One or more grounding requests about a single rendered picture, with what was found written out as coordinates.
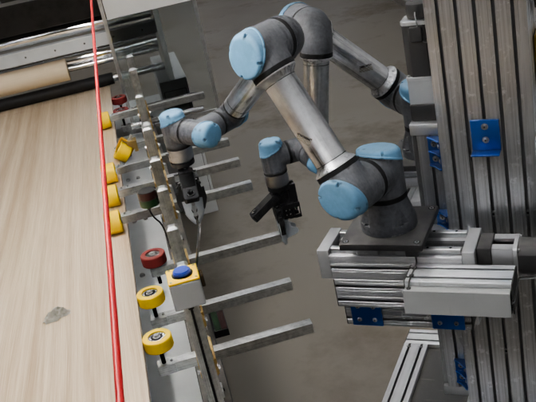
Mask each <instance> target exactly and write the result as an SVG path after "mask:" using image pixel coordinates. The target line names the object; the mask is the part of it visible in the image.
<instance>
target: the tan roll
mask: <svg viewBox="0 0 536 402"><path fill-rule="evenodd" d="M113 61H114V60H113V57H112V55H111V56H107V57H102V58H98V59H97V65H103V64H106V63H109V62H113ZM93 66H94V60H91V61H85V62H81V63H78V64H75V65H68V66H67V64H66V61H65V59H61V60H56V61H51V62H47V63H44V64H40V65H34V66H30V67H27V68H24V69H17V70H14V71H10V72H7V73H1V74H0V97H4V96H9V95H12V94H15V93H21V92H25V91H28V90H31V89H38V88H41V87H45V86H48V85H54V84H57V83H61V82H64V81H71V76H70V72H72V71H77V70H80V69H86V68H89V67H93Z"/></svg>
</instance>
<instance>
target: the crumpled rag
mask: <svg viewBox="0 0 536 402"><path fill-rule="evenodd" d="M70 310H71V309H66V308H64V307H60V306H56V307H54V308H53V309H52V310H51V312H48V313H47V315H46V316H45V319H44V321H43V323H44V322H45V324H46V325H47V324H49V323H51V322H54V321H55V322H56V321H58V320H59V318H61V317H64V316H67V315H68V314H70V313H71V312H70Z"/></svg>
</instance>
